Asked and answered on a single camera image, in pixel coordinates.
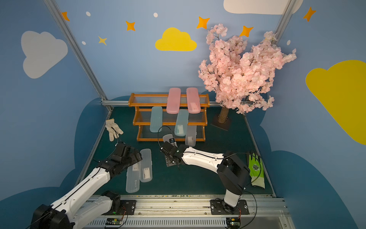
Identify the clear pencil case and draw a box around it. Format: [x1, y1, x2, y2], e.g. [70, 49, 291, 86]
[163, 134, 174, 143]
[140, 148, 153, 183]
[126, 163, 140, 193]
[185, 126, 197, 147]

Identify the light blue pencil case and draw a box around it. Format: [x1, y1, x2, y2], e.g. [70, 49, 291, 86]
[150, 106, 163, 133]
[174, 109, 189, 136]

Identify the pink pencil case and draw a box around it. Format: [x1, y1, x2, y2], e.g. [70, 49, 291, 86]
[186, 87, 201, 114]
[166, 88, 181, 114]

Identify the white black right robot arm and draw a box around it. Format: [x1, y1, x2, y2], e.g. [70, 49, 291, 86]
[160, 142, 250, 209]

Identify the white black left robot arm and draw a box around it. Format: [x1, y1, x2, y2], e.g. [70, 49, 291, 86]
[29, 143, 142, 229]

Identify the orange three-tier shelf rack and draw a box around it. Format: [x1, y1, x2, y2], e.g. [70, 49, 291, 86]
[128, 93, 210, 142]

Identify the beige knit work glove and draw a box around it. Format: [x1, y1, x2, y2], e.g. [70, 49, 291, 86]
[105, 119, 124, 142]

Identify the left green circuit board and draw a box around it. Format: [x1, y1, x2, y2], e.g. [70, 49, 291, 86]
[105, 218, 123, 227]

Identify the green black work glove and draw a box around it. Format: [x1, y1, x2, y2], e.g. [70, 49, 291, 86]
[248, 153, 265, 189]

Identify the right circuit board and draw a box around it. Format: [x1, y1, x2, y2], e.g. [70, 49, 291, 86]
[226, 218, 241, 229]

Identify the pink blossom artificial tree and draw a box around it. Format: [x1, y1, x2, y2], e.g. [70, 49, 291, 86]
[198, 23, 297, 130]

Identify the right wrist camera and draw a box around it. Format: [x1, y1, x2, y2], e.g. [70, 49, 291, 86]
[169, 138, 177, 147]

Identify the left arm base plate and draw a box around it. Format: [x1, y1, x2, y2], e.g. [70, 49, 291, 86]
[104, 199, 136, 216]

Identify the aluminium front rail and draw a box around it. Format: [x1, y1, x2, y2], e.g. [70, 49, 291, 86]
[82, 194, 295, 229]

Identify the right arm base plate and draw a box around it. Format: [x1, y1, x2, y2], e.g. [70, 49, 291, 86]
[210, 198, 249, 215]

